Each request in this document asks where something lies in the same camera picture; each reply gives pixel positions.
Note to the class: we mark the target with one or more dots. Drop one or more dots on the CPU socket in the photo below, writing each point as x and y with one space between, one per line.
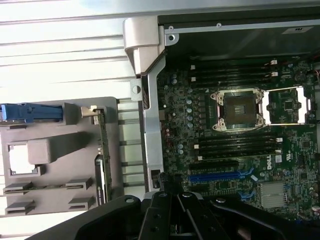
238 108

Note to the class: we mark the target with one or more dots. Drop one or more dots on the green RAM stick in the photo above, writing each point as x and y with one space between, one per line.
50 186

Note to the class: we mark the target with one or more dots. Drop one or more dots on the grey parts rack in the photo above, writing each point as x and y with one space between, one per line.
62 155

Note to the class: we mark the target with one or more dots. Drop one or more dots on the blue expansion slot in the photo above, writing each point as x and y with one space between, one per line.
212 178

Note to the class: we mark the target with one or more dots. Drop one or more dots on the open black PC case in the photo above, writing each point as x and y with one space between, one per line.
153 140

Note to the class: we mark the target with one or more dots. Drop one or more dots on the metal socket cover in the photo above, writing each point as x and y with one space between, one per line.
268 110

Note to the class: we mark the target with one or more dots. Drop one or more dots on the silver CPU chip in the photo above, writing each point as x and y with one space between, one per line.
20 160

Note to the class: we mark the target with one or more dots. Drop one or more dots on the green motherboard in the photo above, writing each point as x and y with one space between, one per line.
180 120

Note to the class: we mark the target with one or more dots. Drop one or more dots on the hard disk with blue carrier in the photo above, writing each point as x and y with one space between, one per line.
37 112

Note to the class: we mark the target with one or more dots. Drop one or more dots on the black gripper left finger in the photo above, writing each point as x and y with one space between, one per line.
156 220

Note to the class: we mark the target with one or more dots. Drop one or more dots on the silver chipset heatsink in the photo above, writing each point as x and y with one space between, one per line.
272 195

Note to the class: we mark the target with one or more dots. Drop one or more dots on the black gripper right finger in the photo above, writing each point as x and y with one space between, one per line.
200 220

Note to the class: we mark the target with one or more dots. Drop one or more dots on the black RAM slot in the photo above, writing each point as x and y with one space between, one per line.
237 148
237 141
232 81
200 158
232 67
232 74
237 135
232 60

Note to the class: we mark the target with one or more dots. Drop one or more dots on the round coin cell battery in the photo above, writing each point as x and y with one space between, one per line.
299 74

